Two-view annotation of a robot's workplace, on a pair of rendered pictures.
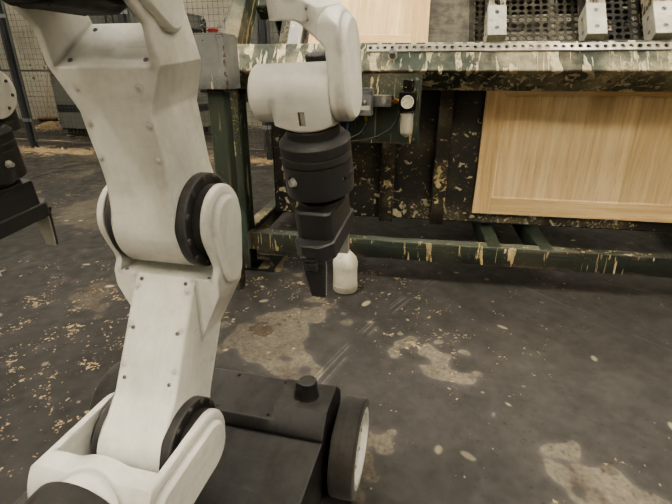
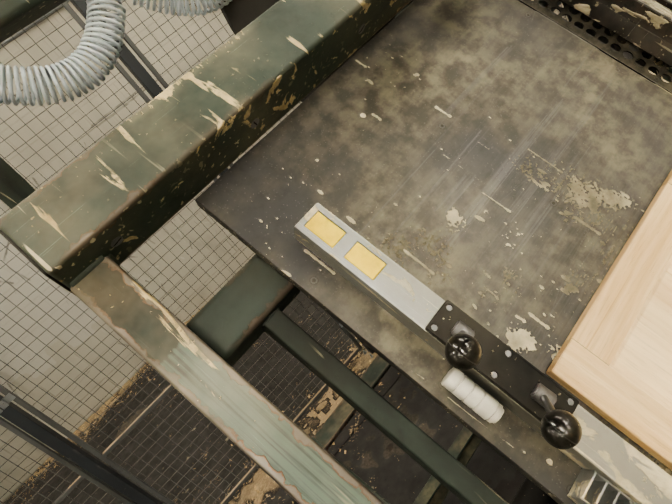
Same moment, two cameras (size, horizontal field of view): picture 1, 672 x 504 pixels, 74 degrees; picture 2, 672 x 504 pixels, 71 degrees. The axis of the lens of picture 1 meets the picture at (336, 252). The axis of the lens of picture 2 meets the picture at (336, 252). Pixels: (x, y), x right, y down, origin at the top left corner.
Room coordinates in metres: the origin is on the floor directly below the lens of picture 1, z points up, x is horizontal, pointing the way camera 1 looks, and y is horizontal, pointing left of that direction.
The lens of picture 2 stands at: (1.86, 0.38, 1.87)
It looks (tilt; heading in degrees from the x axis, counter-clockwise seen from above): 26 degrees down; 328
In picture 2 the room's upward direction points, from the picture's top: 38 degrees counter-clockwise
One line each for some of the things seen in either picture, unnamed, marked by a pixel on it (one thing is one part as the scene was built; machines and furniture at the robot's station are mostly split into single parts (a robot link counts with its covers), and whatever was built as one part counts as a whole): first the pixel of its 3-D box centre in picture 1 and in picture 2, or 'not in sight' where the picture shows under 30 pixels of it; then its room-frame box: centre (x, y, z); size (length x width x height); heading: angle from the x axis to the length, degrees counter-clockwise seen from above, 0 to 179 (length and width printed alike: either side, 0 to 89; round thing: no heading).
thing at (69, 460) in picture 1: (138, 459); not in sight; (0.50, 0.30, 0.28); 0.21 x 0.20 x 0.13; 166
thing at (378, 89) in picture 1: (347, 110); not in sight; (1.62, -0.04, 0.69); 0.50 x 0.14 x 0.24; 80
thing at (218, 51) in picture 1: (215, 63); not in sight; (1.63, 0.41, 0.84); 0.12 x 0.12 x 0.18; 80
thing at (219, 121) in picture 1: (228, 197); not in sight; (1.63, 0.41, 0.38); 0.06 x 0.06 x 0.75; 80
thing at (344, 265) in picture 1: (345, 267); not in sight; (1.60, -0.04, 0.10); 0.10 x 0.10 x 0.20
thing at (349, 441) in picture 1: (350, 445); not in sight; (0.70, -0.03, 0.10); 0.20 x 0.05 x 0.20; 166
